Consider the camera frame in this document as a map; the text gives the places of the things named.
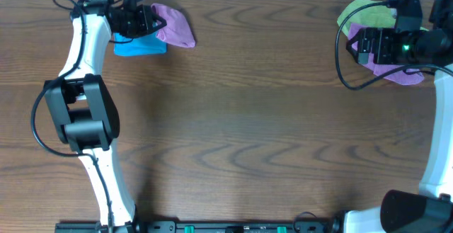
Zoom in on purple cloth with white tag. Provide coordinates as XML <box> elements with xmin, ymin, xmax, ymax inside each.
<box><xmin>151</xmin><ymin>3</ymin><xmax>196</xmax><ymax>48</ymax></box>

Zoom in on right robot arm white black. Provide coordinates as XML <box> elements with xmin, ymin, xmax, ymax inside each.
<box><xmin>326</xmin><ymin>0</ymin><xmax>452</xmax><ymax>232</ymax></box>

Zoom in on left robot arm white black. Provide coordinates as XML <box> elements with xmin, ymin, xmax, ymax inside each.
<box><xmin>30</xmin><ymin>0</ymin><xmax>166</xmax><ymax>232</ymax></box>

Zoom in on blue folded cloth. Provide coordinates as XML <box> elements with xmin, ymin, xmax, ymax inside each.
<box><xmin>114</xmin><ymin>33</ymin><xmax>167</xmax><ymax>57</ymax></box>

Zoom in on purple crumpled cloth on green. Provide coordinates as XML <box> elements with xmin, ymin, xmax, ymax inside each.
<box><xmin>348</xmin><ymin>23</ymin><xmax>425</xmax><ymax>86</ymax></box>

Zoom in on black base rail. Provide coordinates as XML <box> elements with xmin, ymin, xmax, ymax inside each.
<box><xmin>55</xmin><ymin>212</ymin><xmax>345</xmax><ymax>233</ymax></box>

